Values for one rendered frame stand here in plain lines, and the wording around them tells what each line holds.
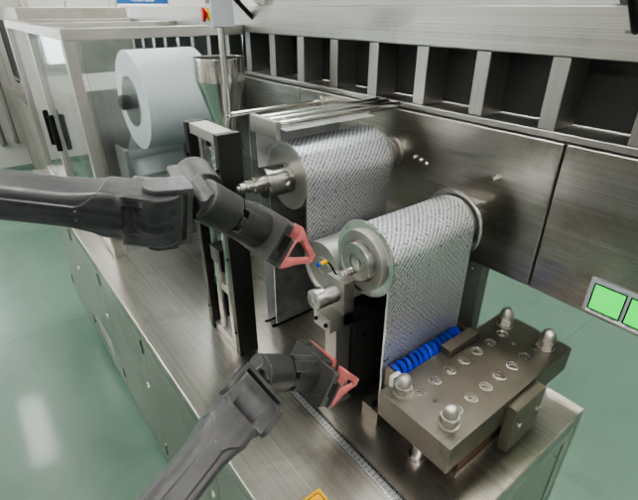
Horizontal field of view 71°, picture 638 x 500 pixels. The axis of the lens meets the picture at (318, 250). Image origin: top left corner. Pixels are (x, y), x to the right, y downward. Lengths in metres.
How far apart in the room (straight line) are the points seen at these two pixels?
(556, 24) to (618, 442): 1.91
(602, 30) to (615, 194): 0.26
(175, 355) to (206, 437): 0.62
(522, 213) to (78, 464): 1.93
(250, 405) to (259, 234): 0.23
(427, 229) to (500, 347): 0.32
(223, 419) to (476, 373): 0.53
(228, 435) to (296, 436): 0.39
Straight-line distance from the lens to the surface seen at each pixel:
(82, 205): 0.58
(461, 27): 1.02
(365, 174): 1.00
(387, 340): 0.87
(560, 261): 0.98
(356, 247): 0.79
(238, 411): 0.61
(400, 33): 1.13
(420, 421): 0.84
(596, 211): 0.92
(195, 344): 1.20
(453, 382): 0.92
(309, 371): 0.72
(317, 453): 0.94
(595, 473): 2.30
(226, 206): 0.59
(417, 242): 0.82
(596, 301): 0.97
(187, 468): 0.56
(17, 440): 2.48
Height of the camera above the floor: 1.65
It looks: 29 degrees down
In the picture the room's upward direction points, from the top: straight up
